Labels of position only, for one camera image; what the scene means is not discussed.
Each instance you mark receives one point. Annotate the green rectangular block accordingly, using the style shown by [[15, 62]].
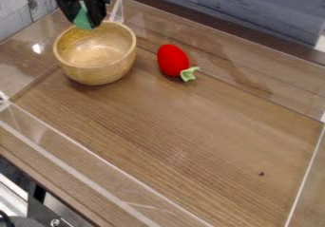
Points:
[[81, 21]]

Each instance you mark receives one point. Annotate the light brown wooden bowl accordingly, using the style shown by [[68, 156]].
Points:
[[98, 56]]

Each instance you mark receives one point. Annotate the red felt strawberry toy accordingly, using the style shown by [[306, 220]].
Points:
[[175, 64]]

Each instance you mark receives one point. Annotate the grey blue sofa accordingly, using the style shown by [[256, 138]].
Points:
[[298, 19]]

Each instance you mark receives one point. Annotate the black metal table bracket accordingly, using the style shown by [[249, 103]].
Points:
[[39, 212]]

